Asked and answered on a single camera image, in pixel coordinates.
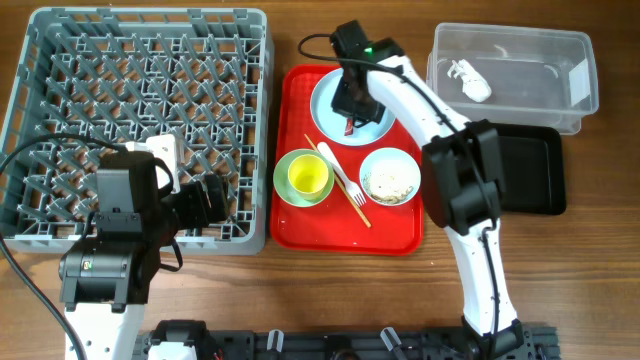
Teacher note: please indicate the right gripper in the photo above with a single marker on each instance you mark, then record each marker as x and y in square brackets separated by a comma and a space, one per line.
[339, 101]

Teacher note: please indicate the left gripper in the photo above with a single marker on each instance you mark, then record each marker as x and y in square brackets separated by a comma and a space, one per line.
[198, 215]

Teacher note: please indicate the red snack wrapper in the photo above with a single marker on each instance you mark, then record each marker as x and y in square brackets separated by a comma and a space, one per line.
[349, 129]

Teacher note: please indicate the light blue plate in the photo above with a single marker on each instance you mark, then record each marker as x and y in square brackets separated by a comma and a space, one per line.
[333, 125]

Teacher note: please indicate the light blue small bowl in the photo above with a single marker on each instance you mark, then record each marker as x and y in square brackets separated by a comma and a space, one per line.
[395, 161]

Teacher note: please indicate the yellow cup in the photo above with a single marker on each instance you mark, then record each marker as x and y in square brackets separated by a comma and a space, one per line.
[308, 174]

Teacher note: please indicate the green bowl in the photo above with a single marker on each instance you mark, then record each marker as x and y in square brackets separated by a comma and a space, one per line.
[286, 191]

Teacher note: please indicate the white plastic fork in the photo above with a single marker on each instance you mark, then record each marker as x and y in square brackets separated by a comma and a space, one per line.
[353, 190]

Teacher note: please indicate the rice and peanut shells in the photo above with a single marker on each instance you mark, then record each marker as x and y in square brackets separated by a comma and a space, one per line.
[387, 188]

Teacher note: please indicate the white napkin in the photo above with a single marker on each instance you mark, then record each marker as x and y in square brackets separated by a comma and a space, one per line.
[474, 85]

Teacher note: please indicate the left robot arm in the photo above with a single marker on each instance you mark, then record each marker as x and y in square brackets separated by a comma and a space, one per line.
[106, 278]

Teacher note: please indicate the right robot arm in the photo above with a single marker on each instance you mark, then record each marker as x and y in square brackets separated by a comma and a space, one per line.
[462, 177]

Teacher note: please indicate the grey dishwasher rack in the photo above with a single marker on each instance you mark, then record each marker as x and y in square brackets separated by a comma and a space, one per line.
[91, 77]

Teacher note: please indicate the red plastic tray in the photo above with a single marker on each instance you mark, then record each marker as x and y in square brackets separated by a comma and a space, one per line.
[334, 224]

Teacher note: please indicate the clear plastic bin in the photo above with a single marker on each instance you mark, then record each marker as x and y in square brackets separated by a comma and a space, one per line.
[538, 77]

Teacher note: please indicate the black tray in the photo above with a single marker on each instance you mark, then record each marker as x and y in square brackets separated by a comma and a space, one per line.
[533, 165]

